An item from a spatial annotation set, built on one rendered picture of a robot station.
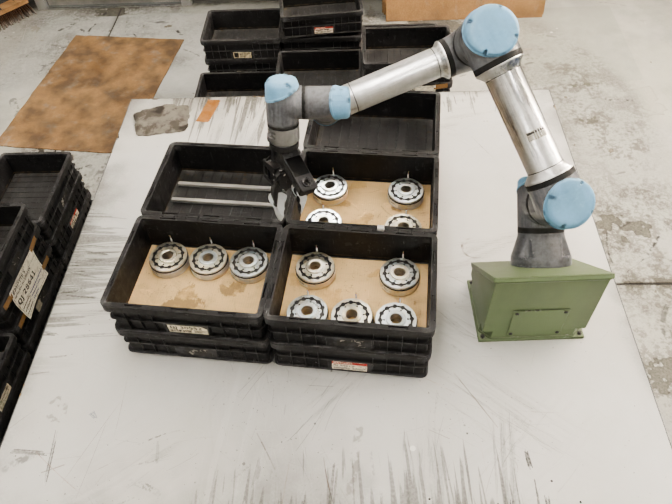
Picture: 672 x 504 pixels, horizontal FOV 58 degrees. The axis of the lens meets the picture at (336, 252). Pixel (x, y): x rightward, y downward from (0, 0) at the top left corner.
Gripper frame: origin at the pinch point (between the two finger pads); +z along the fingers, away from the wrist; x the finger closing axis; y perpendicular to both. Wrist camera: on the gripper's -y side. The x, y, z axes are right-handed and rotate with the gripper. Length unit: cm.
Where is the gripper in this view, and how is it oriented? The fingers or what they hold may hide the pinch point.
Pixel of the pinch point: (291, 214)
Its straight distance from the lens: 156.2
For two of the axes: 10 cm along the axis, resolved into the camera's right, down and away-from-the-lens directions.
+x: -8.3, 3.4, -4.5
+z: -0.1, 7.9, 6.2
